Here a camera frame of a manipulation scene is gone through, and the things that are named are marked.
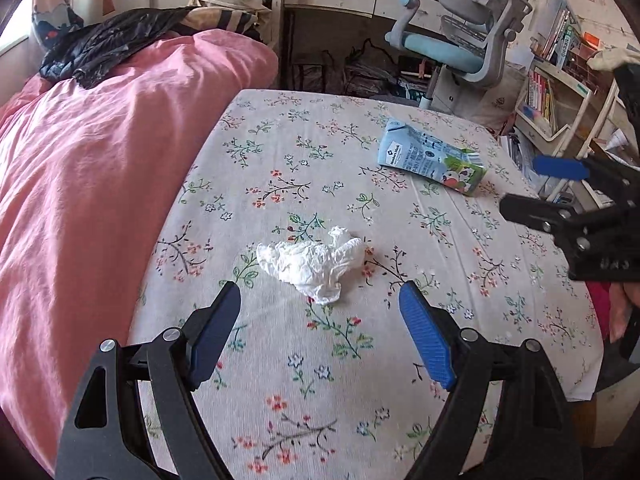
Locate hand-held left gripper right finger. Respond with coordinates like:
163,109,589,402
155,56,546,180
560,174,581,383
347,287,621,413
398,280,583,480

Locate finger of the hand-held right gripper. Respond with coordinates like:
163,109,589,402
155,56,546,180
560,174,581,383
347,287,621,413
531,155,593,181
499,192,571,233

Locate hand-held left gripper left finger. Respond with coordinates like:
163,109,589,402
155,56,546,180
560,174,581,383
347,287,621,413
54,280,242,480

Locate white tissue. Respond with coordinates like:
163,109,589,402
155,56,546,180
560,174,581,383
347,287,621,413
256,226,366,306

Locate blue green milk carton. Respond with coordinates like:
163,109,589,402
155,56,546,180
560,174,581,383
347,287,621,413
376,117,488,196

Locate person's right hand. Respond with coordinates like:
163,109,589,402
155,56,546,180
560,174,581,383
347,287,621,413
607,280,640,345

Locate pile of paper booklets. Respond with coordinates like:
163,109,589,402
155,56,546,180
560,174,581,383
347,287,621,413
500,130,541,186

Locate row of thin books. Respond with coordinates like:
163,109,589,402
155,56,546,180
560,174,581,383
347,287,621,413
527,70,558,131

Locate white bookshelf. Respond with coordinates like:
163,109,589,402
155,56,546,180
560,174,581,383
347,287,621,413
515,57,640,201

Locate white tote bag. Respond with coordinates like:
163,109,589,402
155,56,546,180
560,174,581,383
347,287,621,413
475,62,526,128

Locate floral cloth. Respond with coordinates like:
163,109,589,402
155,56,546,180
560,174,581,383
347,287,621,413
127,89,603,480

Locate cream cloth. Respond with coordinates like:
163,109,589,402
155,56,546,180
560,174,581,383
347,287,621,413
587,47,640,72

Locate row of tall books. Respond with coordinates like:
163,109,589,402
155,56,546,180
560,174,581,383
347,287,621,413
532,0,583,66

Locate blue grey desk chair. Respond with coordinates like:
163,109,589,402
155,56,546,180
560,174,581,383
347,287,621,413
382,0,533,111

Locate pink blanket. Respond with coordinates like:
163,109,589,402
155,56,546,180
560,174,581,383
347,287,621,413
0,29,280,476

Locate black bags under desk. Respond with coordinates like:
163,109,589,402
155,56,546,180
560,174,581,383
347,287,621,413
292,40,431,98

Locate black plastic bag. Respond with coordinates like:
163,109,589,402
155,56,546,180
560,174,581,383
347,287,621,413
39,7,193,90

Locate striped pillow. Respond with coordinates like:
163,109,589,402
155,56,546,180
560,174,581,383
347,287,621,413
180,5,261,36

